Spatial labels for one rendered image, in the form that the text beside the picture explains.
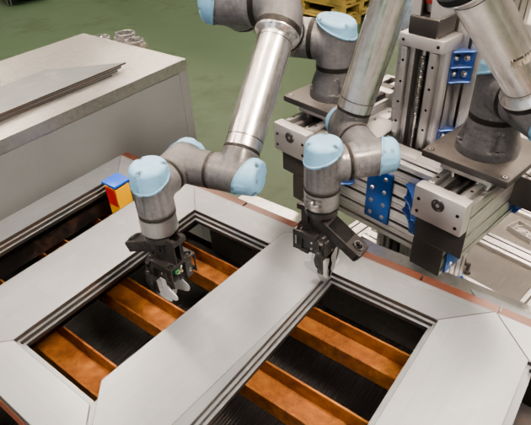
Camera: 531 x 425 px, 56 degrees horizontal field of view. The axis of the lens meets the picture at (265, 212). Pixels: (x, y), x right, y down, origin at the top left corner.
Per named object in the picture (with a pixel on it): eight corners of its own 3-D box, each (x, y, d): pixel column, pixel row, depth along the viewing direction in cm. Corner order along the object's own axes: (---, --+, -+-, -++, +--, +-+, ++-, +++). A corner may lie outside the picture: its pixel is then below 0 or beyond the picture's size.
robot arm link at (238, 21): (319, 62, 154) (249, 22, 104) (273, 58, 159) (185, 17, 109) (324, 22, 152) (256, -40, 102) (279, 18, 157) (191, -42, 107)
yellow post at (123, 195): (128, 240, 159) (115, 190, 147) (118, 234, 161) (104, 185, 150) (141, 232, 162) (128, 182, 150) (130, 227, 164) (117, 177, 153)
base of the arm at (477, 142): (474, 127, 134) (481, 92, 128) (530, 147, 125) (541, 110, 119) (442, 148, 126) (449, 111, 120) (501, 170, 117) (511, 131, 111)
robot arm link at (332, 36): (350, 72, 143) (352, 22, 135) (305, 67, 147) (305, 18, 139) (360, 56, 152) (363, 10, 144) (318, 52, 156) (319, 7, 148)
